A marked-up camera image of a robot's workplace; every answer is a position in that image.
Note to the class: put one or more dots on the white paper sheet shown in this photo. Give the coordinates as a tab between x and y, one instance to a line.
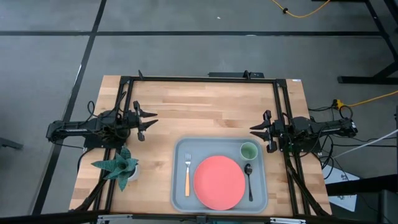
337	175

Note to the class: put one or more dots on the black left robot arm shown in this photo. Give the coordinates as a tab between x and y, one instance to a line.
77	127

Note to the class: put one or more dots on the black table leg frame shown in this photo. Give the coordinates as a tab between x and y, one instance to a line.
360	80

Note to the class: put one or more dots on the coral red plate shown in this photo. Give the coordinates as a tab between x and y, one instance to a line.
219	183

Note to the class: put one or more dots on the silver aluminium post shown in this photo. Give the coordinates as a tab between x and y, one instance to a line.
287	220
115	218

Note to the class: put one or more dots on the green leafy plant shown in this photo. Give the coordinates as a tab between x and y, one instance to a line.
119	168

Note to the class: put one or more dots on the white plant pot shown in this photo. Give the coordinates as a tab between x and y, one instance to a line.
136	176

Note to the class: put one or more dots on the black aluminium table frame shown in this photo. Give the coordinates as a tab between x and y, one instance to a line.
202	79

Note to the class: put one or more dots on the black metal beam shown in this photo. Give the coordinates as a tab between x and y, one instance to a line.
367	184

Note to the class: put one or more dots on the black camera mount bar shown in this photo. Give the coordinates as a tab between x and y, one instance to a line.
230	75

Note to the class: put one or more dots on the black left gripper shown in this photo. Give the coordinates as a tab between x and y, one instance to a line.
133	121

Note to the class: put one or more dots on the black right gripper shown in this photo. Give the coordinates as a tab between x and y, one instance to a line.
276	130

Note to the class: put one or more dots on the dark metal spoon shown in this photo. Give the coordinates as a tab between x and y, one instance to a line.
248	169

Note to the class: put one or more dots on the small black post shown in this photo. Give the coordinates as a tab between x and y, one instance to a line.
141	75

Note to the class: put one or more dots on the green cup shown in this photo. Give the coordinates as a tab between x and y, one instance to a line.
248	151

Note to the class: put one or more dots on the grey plastic tray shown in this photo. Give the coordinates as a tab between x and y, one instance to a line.
211	146

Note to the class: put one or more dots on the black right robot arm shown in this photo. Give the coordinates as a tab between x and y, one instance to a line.
323	126

